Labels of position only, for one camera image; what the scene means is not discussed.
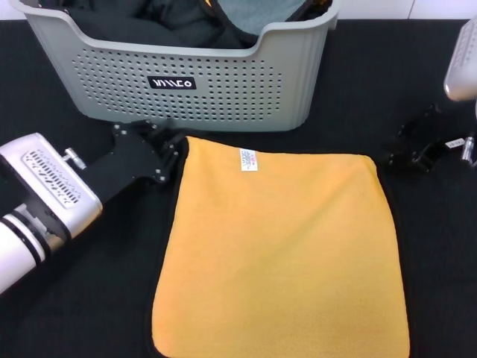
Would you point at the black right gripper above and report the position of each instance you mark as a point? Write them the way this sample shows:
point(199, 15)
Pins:
point(434, 138)

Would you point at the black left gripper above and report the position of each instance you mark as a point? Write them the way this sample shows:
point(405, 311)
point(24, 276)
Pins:
point(126, 164)

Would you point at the grey and yellow towel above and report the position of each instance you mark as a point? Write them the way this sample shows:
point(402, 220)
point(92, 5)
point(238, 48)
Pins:
point(279, 242)

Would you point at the grey perforated storage box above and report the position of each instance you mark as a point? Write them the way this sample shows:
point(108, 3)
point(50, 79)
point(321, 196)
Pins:
point(223, 93)

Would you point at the grey towel with black trim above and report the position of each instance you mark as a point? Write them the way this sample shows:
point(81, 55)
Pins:
point(261, 15)

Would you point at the black tablecloth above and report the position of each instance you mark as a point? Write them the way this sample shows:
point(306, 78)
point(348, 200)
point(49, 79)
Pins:
point(93, 298)

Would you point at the black cloth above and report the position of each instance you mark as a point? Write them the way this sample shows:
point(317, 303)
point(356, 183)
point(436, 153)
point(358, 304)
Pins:
point(123, 30)

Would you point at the dark charcoal cloth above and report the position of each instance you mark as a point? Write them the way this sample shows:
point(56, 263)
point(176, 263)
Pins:
point(179, 16)

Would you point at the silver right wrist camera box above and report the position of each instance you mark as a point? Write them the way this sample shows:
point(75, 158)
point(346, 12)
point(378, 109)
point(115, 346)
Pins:
point(464, 56)

